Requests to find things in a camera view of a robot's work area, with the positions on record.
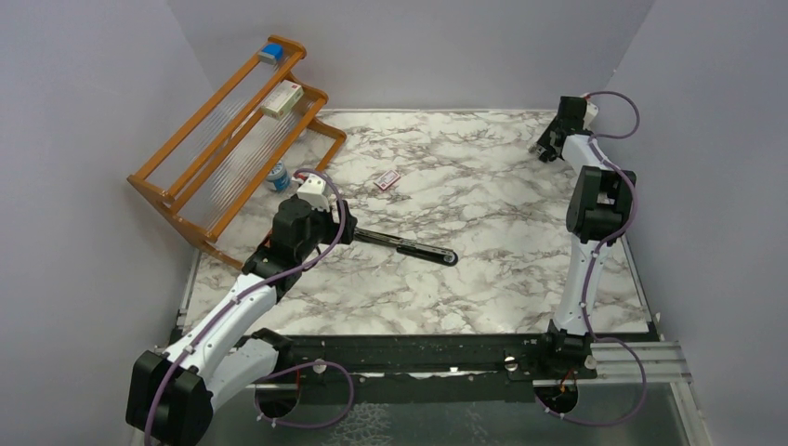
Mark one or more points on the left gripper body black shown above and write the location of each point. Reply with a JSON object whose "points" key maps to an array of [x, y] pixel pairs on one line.
{"points": [[323, 229]]}

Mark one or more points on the black stapler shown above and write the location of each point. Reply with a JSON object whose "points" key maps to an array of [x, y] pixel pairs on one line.
{"points": [[407, 247]]}

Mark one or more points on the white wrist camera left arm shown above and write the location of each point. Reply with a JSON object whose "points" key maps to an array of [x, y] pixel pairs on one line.
{"points": [[314, 191]]}

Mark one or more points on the blue grey eraser block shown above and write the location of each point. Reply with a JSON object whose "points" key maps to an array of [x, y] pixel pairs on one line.
{"points": [[270, 54]]}

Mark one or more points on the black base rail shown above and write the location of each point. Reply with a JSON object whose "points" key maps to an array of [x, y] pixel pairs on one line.
{"points": [[398, 369]]}

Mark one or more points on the red white staple box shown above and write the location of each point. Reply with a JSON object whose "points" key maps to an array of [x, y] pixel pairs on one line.
{"points": [[387, 179]]}

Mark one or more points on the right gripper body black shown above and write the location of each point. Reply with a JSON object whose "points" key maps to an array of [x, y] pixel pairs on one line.
{"points": [[545, 138]]}

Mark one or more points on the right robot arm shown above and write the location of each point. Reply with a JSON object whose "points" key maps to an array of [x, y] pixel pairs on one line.
{"points": [[599, 207]]}

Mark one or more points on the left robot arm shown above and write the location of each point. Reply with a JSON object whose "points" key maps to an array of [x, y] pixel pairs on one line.
{"points": [[175, 393]]}

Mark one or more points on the orange wooden shelf rack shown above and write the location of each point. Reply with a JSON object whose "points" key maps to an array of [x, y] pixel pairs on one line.
{"points": [[205, 173]]}

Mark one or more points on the white red box on shelf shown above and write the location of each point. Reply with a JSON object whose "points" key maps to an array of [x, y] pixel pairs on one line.
{"points": [[281, 99]]}

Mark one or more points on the blue white jar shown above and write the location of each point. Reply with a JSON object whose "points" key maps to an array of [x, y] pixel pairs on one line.
{"points": [[278, 178]]}

